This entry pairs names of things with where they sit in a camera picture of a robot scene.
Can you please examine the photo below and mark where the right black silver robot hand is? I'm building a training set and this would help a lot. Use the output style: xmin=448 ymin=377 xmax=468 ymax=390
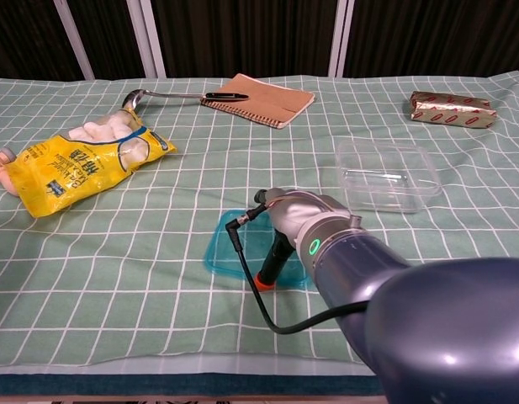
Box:
xmin=254 ymin=189 xmax=352 ymax=295

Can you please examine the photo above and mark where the blue plastic lid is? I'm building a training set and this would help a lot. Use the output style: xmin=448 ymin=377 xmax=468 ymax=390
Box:
xmin=204 ymin=210 xmax=317 ymax=291

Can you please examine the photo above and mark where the clear plastic container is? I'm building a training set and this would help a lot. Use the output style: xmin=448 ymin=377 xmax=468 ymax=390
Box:
xmin=334 ymin=141 xmax=444 ymax=215

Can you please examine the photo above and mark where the brown spiral notebook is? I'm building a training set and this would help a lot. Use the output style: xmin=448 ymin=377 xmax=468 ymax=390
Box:
xmin=199 ymin=73 xmax=316 ymax=130

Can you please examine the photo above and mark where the gold foil wrapped block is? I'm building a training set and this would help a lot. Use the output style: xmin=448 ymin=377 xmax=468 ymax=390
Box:
xmin=409 ymin=90 xmax=498 ymax=130

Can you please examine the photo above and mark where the black pleated curtain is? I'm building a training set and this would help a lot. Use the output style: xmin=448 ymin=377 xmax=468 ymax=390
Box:
xmin=0 ymin=0 xmax=519 ymax=80

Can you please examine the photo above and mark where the green checked tablecloth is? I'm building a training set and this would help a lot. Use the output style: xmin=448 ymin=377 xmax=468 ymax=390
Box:
xmin=0 ymin=69 xmax=519 ymax=378

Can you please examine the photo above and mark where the yellow marshmallow bag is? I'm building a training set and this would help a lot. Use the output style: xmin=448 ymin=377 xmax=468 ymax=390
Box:
xmin=6 ymin=108 xmax=178 ymax=219

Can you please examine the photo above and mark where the small beige toy hammer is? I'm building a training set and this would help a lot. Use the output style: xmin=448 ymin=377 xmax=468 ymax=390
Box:
xmin=0 ymin=146 xmax=20 ymax=194

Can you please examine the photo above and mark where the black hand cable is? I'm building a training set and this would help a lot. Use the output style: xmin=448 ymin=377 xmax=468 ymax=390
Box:
xmin=225 ymin=189 xmax=369 ymax=336

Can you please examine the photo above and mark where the metal ladle black handle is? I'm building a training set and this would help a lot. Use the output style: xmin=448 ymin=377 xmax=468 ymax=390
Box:
xmin=122 ymin=88 xmax=250 ymax=113

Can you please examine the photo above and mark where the white metal frame post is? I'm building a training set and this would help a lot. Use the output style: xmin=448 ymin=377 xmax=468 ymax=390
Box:
xmin=52 ymin=0 xmax=96 ymax=80
xmin=139 ymin=0 xmax=167 ymax=79
xmin=328 ymin=0 xmax=355 ymax=78

